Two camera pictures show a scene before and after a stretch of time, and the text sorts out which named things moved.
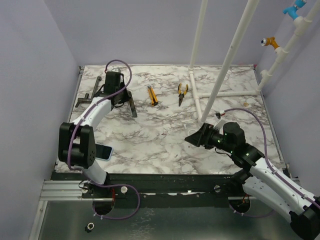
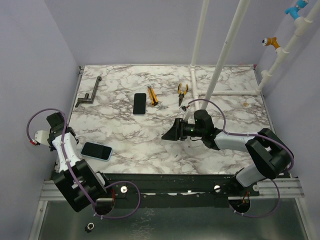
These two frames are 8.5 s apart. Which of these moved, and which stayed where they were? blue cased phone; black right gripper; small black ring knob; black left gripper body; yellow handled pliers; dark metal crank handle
Moved: black right gripper; black left gripper body
Stayed: dark metal crank handle; small black ring knob; blue cased phone; yellow handled pliers
